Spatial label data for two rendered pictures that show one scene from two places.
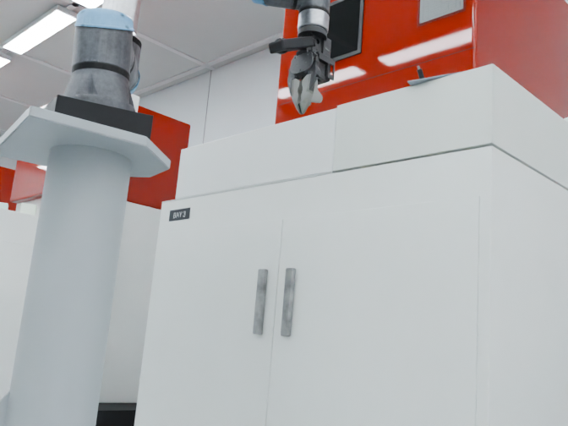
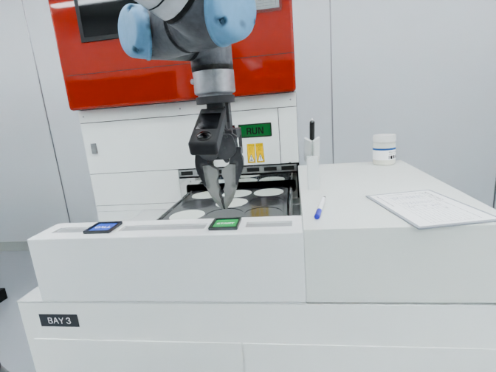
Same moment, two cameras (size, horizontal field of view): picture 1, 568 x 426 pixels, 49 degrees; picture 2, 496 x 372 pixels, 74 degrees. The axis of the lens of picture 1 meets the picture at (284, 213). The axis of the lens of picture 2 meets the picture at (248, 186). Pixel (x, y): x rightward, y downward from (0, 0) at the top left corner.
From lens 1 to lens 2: 117 cm
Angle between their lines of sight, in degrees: 45
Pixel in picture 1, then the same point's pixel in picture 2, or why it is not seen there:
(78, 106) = not seen: outside the picture
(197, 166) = (69, 266)
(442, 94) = (456, 244)
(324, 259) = not seen: outside the picture
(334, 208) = (314, 339)
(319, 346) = not seen: outside the picture
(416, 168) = (421, 314)
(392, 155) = (390, 297)
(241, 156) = (150, 266)
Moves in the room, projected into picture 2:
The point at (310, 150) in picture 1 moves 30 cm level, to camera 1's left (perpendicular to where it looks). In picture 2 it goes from (269, 274) to (99, 356)
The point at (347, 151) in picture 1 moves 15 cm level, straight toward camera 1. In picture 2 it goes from (326, 285) to (402, 327)
